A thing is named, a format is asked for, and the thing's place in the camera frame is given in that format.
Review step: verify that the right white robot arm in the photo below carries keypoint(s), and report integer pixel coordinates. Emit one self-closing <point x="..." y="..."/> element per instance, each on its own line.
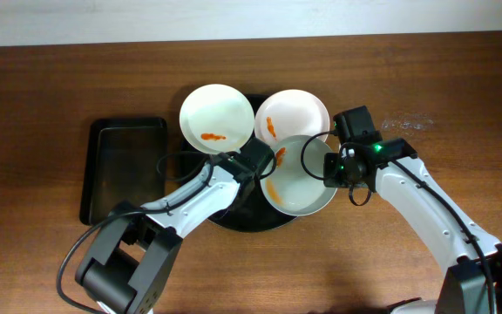
<point x="469" y="257"/>

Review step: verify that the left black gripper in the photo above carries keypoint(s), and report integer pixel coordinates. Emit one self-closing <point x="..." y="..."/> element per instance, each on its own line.
<point x="259" y="153"/>

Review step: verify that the light grey plate bottom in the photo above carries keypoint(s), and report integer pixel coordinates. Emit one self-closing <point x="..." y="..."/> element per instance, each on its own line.
<point x="289" y="189"/>

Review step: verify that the pinkish white plate top right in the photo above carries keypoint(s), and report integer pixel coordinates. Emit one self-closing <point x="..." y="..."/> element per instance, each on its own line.
<point x="288" y="113"/>

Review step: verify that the rectangular black tray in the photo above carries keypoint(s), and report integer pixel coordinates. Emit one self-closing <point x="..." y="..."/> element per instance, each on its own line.
<point x="121" y="161"/>

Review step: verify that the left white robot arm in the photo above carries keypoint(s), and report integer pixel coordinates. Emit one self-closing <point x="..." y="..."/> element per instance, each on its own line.
<point x="127" y="265"/>

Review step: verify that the white plate top left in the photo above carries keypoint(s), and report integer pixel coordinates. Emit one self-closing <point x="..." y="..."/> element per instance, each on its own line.
<point x="216" y="118"/>

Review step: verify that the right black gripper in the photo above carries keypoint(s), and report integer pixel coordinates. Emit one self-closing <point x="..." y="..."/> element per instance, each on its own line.
<point x="330" y="170"/>

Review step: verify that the round black serving tray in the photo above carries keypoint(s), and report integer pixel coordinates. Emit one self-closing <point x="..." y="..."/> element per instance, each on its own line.
<point x="255" y="215"/>

